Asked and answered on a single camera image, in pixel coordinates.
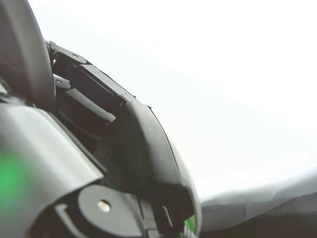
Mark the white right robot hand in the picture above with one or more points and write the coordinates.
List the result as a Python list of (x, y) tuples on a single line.
[(74, 148)]

